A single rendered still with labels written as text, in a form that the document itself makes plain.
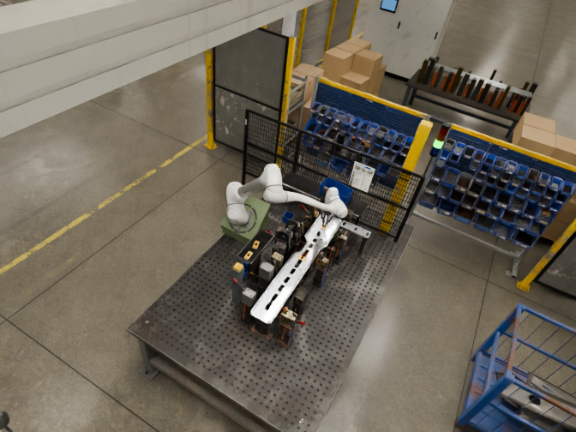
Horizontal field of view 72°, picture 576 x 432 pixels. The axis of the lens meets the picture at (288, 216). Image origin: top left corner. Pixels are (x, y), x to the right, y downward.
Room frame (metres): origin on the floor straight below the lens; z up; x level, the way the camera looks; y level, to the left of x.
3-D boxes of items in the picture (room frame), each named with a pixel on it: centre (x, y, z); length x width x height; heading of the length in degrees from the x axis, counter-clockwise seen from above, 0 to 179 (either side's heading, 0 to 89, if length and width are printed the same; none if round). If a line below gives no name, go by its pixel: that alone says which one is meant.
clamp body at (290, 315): (1.69, -0.13, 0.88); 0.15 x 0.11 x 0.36; 68
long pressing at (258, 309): (2.28, -0.18, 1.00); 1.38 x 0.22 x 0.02; 158
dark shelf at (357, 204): (3.21, -0.33, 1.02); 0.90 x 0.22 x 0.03; 68
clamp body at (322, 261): (2.29, -0.36, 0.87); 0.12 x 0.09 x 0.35; 68
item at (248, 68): (4.94, 0.80, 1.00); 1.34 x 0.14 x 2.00; 67
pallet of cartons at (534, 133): (4.65, -3.32, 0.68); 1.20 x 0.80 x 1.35; 69
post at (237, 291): (1.97, 0.32, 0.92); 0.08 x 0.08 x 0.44; 68
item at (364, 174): (3.21, -0.65, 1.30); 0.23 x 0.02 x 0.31; 68
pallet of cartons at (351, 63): (7.37, -0.78, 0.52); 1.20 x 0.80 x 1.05; 154
